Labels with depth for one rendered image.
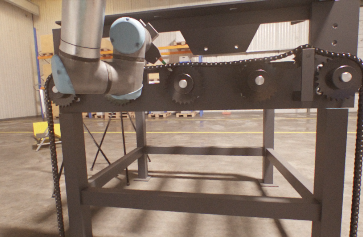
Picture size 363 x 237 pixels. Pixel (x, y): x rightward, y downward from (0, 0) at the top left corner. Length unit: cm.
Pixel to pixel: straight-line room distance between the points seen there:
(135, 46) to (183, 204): 73
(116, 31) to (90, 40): 9
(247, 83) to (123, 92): 48
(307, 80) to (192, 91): 43
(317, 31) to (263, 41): 952
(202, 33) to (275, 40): 975
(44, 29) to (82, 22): 1377
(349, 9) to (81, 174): 139
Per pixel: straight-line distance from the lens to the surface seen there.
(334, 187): 104
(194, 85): 82
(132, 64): 57
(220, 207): 99
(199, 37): 92
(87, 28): 50
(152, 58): 72
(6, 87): 1295
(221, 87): 87
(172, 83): 84
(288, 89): 92
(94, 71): 53
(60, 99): 109
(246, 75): 83
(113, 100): 93
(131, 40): 56
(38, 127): 554
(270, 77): 85
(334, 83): 90
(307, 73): 87
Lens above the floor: 80
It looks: 6 degrees down
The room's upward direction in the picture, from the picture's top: 2 degrees counter-clockwise
